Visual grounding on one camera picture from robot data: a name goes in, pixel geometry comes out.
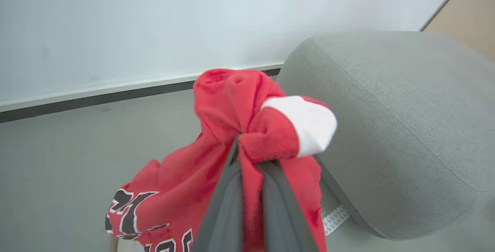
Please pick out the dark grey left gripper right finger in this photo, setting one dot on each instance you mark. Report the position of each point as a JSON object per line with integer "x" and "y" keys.
{"x": 284, "y": 217}

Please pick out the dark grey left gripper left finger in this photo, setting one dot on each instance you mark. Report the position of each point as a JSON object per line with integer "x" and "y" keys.
{"x": 222, "y": 217}

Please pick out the red jersey with white trim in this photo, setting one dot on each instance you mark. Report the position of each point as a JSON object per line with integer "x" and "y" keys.
{"x": 232, "y": 128}

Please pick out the white patterned label strip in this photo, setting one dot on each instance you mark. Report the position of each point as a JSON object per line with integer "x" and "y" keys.
{"x": 335, "y": 218}

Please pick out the grey fabric sofa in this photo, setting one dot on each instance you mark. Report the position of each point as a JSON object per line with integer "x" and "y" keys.
{"x": 398, "y": 128}

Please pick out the dark grey baseboard strip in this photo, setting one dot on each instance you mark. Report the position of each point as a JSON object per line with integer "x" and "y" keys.
{"x": 100, "y": 99}

